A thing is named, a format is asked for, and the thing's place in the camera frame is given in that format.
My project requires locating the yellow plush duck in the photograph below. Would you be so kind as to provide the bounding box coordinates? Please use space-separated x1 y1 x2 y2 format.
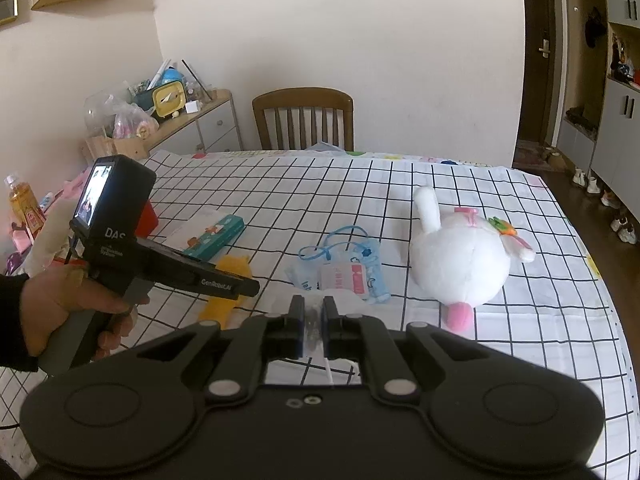
197 253 253 331

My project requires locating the white pink tissue pack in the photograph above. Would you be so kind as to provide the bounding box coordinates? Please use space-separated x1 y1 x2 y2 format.
319 261 369 299

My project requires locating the blue pouch with strap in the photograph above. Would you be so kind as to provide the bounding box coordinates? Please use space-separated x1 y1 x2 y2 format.
285 224 390 304

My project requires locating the cream white cloth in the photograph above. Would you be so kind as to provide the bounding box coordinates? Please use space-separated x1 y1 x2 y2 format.
23 198 78 278

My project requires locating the person's left hand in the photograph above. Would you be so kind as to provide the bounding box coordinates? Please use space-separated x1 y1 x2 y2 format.
20 266 138 361

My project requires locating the red tin box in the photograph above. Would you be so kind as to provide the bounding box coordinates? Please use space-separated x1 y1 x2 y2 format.
134 200 160 238

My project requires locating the white teal book box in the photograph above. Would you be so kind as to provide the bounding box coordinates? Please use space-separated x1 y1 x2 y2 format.
164 208 245 262

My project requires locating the small white blue tube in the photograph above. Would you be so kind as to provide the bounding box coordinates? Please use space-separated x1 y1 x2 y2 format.
39 192 55 212

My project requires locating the pink folded cloth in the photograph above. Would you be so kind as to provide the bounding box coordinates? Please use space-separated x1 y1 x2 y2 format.
11 168 90 254

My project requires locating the amber drink bottle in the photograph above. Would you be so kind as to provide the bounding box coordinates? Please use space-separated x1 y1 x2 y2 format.
4 174 46 242

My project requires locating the checkered white tablecloth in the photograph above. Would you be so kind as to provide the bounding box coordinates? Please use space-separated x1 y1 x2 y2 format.
1 152 639 479

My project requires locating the clear plastic bag with toys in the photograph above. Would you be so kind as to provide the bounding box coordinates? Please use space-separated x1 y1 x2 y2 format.
84 93 160 140

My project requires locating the white plush bunny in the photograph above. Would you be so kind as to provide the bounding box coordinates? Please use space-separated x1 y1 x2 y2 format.
410 186 536 333

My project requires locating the yellow tissue box clock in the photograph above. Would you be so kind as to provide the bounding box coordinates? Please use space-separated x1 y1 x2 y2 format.
152 80 186 119

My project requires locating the white wooden cabinet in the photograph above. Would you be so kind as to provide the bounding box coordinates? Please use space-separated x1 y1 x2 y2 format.
80 89 243 164

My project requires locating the brown wooden chair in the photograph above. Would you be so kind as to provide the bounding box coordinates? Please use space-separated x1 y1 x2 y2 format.
252 87 355 152

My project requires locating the grey shoe cabinet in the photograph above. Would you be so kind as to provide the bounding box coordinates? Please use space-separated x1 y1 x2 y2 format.
556 0 639 216

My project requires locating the dark wooden door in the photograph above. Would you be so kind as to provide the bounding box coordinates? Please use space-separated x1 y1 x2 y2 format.
513 0 555 169

